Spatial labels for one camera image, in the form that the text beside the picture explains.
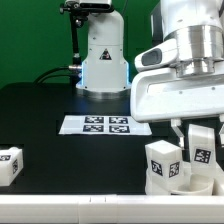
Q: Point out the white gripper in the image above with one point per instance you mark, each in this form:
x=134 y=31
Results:
x=158 y=95

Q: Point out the white round stool seat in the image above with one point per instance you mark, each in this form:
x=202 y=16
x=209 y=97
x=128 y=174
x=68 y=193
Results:
x=193 y=185

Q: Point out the paper sheet with markers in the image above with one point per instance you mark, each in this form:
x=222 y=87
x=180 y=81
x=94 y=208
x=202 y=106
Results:
x=103 y=125

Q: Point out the white L-shaped fence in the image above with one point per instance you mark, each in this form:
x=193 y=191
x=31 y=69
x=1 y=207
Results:
x=113 y=209

